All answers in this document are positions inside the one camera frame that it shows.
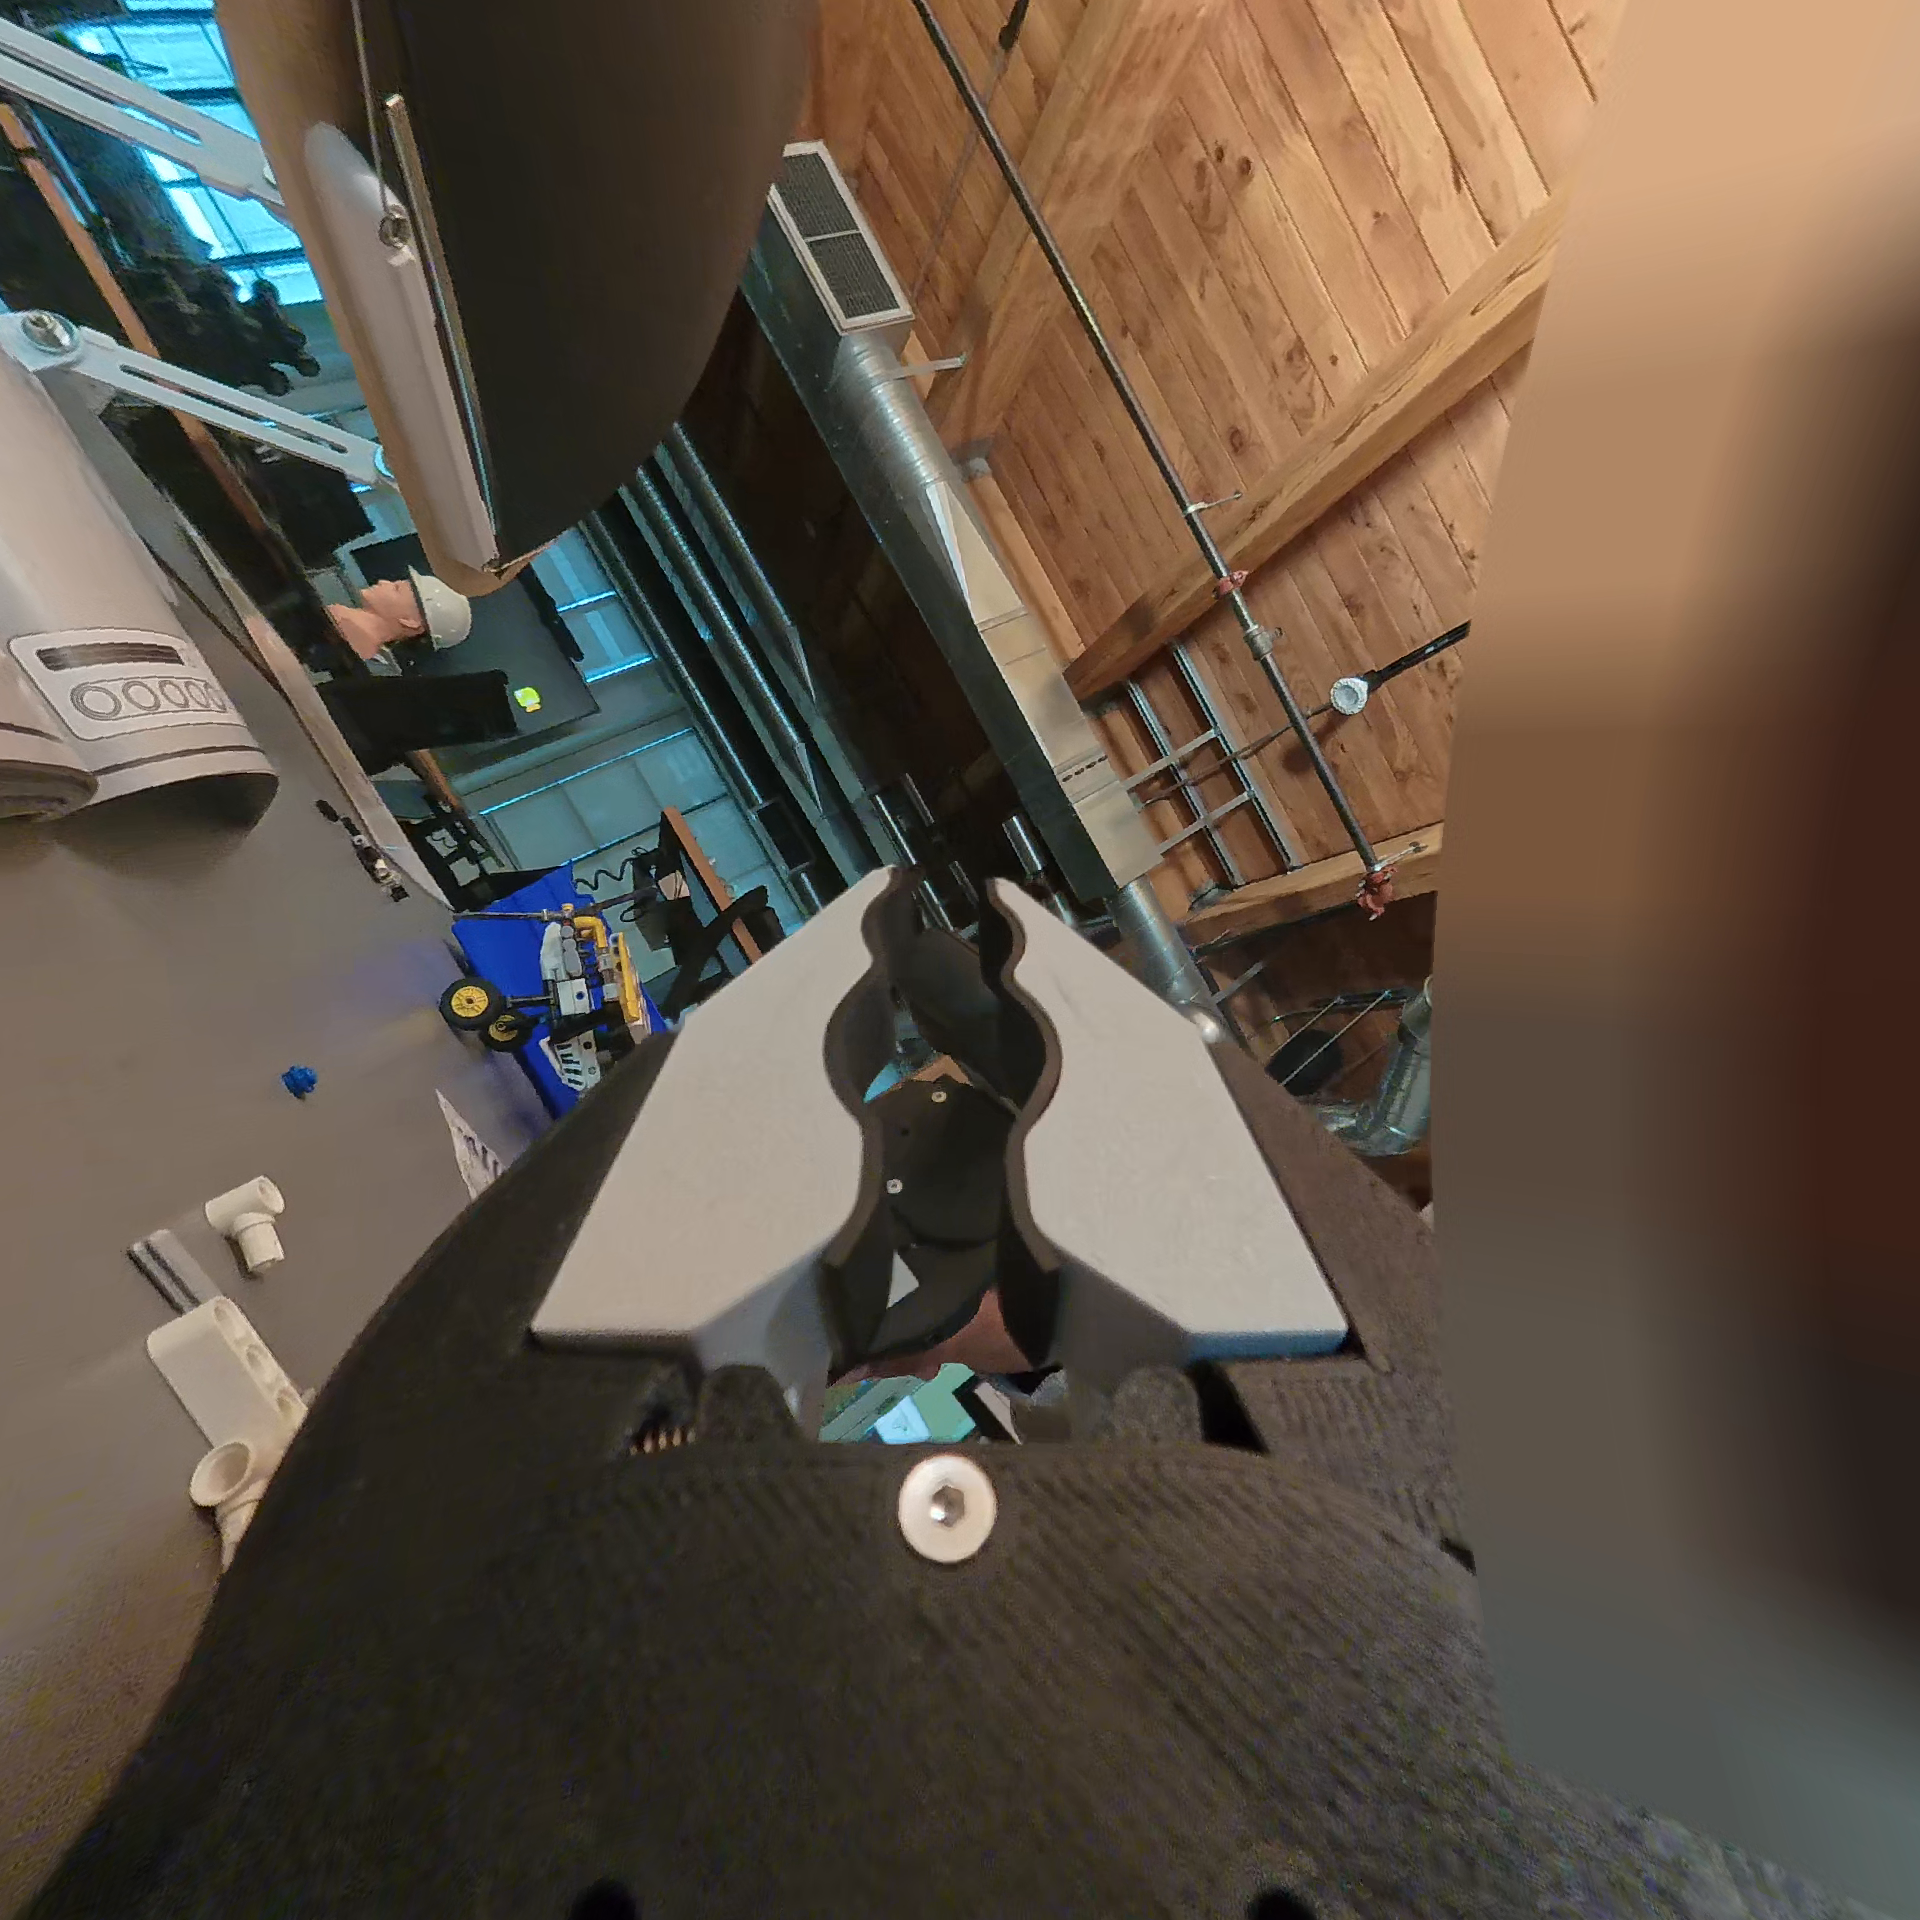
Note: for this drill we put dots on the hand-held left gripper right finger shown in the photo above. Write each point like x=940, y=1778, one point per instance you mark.
x=1170, y=1185

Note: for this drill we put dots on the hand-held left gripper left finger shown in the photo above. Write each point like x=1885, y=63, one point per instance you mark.
x=721, y=1185

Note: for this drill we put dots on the white lego elbow connector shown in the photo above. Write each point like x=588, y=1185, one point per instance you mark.
x=248, y=1223

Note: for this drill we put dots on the thick white lego block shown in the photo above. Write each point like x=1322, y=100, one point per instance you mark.
x=225, y=1372

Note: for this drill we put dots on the grey lego axle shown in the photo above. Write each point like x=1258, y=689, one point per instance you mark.
x=177, y=1271

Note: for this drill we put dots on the white lego pin connector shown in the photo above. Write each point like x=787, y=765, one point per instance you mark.
x=232, y=1499

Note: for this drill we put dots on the zebra striped sticker sheet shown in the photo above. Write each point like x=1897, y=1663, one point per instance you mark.
x=473, y=1147

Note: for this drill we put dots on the round ceiling lamp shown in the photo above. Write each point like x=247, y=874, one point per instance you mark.
x=1353, y=695

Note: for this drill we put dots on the mannequin head with white helmet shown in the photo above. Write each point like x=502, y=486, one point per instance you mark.
x=414, y=612

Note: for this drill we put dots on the black sprinkler pipe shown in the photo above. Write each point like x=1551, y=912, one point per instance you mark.
x=1141, y=404

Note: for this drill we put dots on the open instruction booklet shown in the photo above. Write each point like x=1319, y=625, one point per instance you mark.
x=105, y=675

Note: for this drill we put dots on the white vent grille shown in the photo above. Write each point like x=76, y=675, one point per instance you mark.
x=841, y=237

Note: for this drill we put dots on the large black monitor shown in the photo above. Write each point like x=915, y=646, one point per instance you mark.
x=600, y=224

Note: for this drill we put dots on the silver flexible duct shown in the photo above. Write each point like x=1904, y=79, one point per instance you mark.
x=1373, y=1072

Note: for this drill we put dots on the silver ventilation duct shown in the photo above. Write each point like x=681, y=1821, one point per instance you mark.
x=960, y=569

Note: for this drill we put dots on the white mount plate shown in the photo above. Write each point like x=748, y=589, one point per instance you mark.
x=405, y=345

